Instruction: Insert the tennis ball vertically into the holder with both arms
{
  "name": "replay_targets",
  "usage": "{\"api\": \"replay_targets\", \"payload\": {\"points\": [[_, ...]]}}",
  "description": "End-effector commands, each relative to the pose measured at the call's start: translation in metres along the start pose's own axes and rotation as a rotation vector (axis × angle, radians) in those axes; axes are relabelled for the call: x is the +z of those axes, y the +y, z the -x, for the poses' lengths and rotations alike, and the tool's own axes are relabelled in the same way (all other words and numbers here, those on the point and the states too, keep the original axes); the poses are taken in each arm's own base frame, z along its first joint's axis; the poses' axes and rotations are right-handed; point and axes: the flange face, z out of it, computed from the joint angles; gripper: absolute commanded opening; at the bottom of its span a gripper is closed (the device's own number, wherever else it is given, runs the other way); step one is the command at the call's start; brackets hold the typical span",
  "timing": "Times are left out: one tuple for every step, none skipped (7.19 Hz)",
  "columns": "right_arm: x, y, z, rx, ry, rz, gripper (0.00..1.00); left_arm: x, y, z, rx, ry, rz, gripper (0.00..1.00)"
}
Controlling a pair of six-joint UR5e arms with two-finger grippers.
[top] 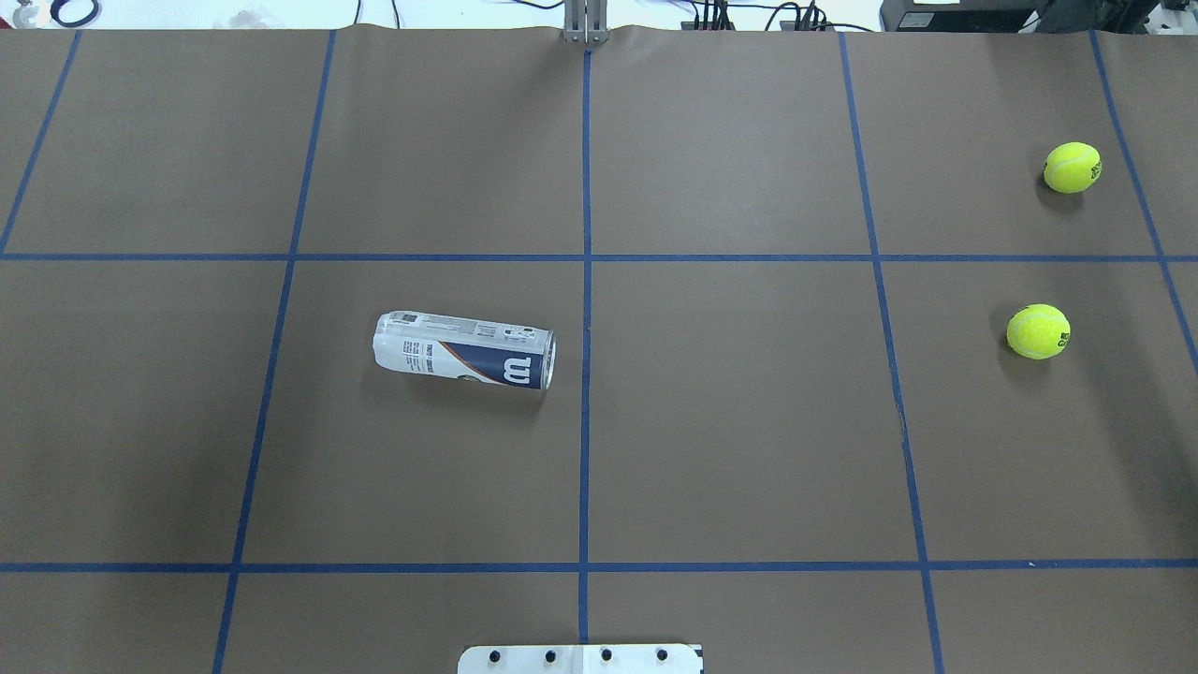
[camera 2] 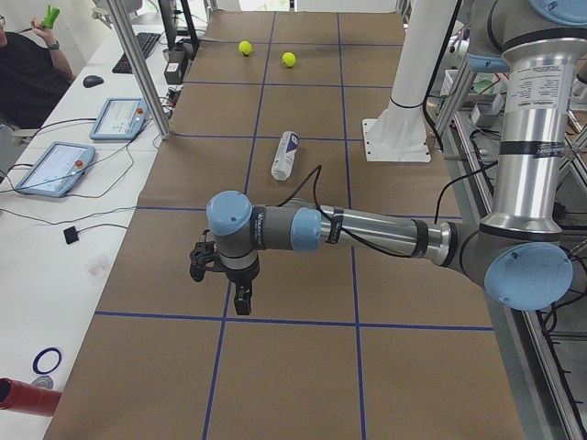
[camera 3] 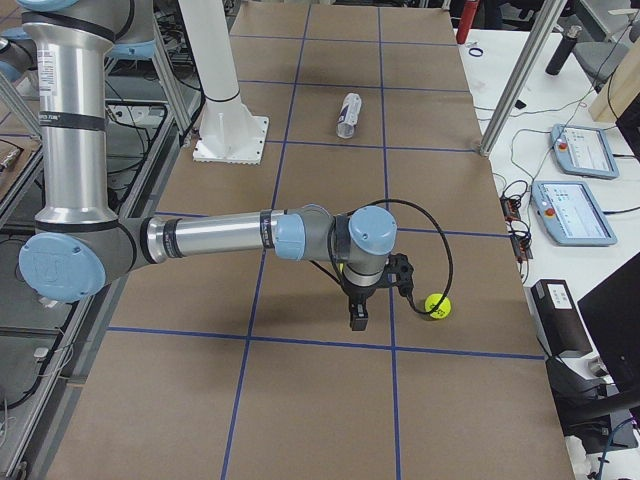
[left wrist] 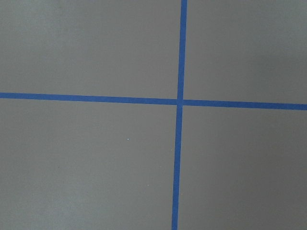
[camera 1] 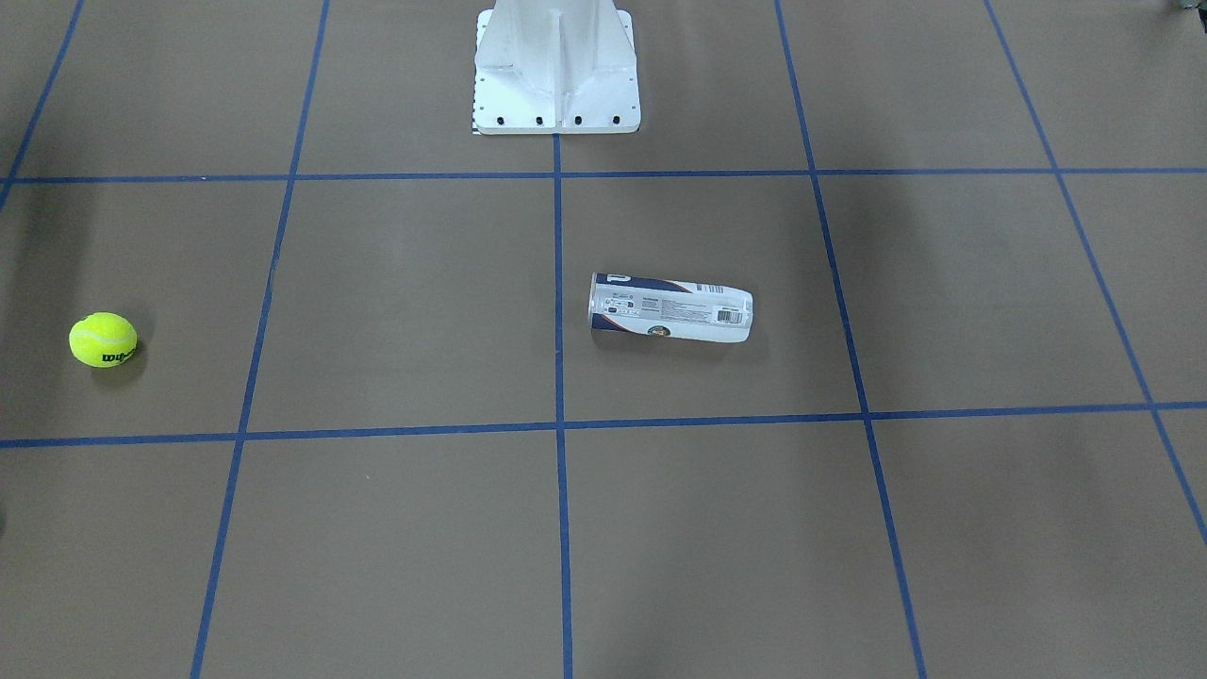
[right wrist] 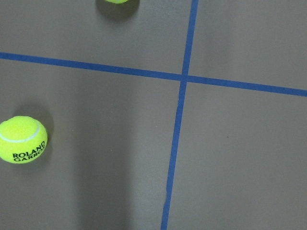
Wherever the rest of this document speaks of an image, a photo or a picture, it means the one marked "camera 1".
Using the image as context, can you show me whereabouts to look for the white camera stand base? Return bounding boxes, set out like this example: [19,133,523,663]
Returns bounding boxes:
[471,1,642,135]

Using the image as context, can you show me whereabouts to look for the clear tennis ball can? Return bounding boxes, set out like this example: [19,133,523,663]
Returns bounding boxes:
[587,273,754,343]

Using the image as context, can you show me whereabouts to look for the yellow Wilson tennis ball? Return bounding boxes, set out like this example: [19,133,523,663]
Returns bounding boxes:
[68,312,139,367]

